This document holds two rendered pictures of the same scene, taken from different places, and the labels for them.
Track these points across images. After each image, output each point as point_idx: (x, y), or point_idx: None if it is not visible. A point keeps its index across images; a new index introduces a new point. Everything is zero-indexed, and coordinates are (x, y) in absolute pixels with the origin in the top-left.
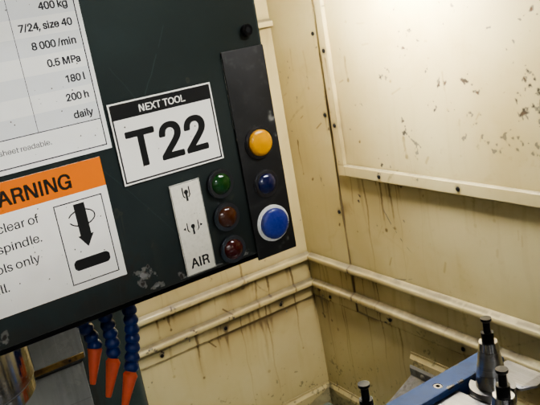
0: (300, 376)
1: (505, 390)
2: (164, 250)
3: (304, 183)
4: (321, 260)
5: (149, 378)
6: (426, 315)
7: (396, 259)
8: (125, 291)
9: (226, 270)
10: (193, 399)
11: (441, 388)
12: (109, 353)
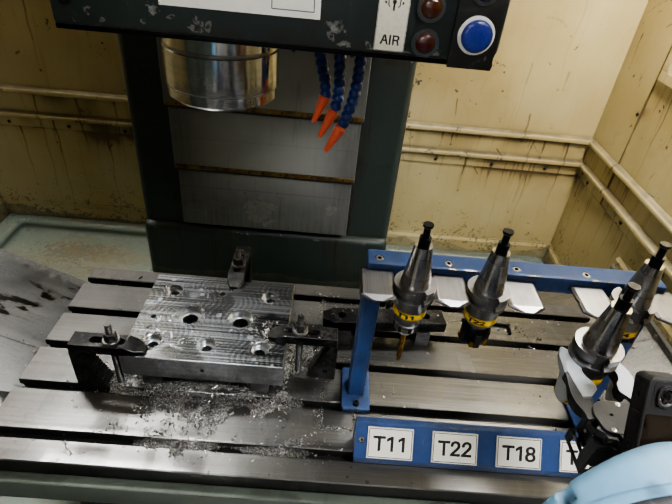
0: (529, 228)
1: (624, 303)
2: (360, 13)
3: (625, 77)
4: (598, 150)
5: (420, 169)
6: (651, 233)
7: (658, 176)
8: (314, 35)
9: (515, 120)
10: (442, 200)
11: (587, 278)
12: (331, 104)
